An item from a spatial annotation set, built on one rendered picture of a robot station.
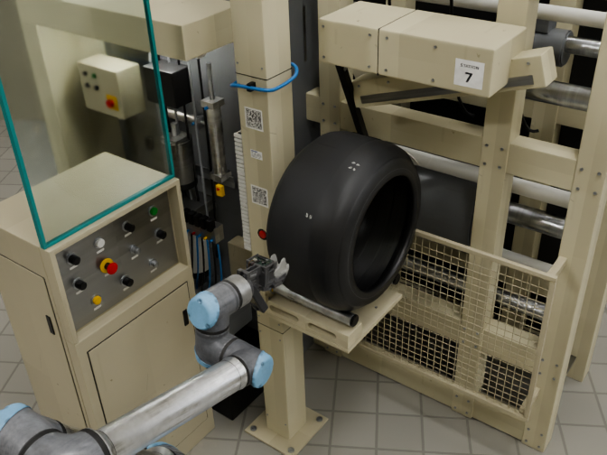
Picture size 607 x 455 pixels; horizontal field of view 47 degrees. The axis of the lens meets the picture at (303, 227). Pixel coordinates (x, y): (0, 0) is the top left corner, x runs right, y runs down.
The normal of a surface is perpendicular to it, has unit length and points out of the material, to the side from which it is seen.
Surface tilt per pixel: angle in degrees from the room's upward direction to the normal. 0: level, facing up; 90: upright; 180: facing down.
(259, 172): 90
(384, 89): 90
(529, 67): 90
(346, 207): 58
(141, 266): 90
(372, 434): 0
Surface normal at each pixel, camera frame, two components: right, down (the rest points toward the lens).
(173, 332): 0.80, 0.30
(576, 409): -0.04, -0.84
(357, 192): 0.28, -0.14
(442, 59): -0.59, 0.45
